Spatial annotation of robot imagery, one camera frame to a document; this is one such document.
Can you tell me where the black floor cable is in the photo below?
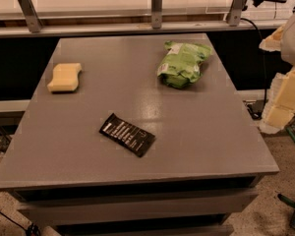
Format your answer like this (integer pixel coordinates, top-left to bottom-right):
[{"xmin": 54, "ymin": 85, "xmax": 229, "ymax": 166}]
[{"xmin": 0, "ymin": 205, "xmax": 42, "ymax": 236}]

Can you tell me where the black rxbar chocolate wrapper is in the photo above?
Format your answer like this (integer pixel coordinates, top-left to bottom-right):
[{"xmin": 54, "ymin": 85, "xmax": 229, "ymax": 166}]
[{"xmin": 99, "ymin": 113, "xmax": 155, "ymax": 157}]

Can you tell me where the metal rail shelf frame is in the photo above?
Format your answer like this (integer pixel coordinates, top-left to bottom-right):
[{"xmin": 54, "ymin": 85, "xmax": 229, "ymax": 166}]
[{"xmin": 0, "ymin": 0, "xmax": 295, "ymax": 28}]

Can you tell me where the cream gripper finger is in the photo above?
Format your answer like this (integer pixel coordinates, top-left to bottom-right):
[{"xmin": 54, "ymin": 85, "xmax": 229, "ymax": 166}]
[
  {"xmin": 259, "ymin": 26, "xmax": 284, "ymax": 52},
  {"xmin": 260, "ymin": 66, "xmax": 295, "ymax": 134}
]

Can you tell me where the grey table with drawers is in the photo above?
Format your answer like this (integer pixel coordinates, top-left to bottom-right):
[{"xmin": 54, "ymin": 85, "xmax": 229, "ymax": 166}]
[{"xmin": 0, "ymin": 35, "xmax": 278, "ymax": 236}]

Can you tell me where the green chip bag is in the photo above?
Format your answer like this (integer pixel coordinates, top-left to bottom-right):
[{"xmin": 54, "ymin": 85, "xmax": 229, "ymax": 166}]
[{"xmin": 157, "ymin": 41, "xmax": 212, "ymax": 89}]

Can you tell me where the yellow sponge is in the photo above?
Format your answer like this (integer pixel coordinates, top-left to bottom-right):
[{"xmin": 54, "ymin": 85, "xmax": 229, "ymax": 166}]
[{"xmin": 47, "ymin": 63, "xmax": 82, "ymax": 92}]

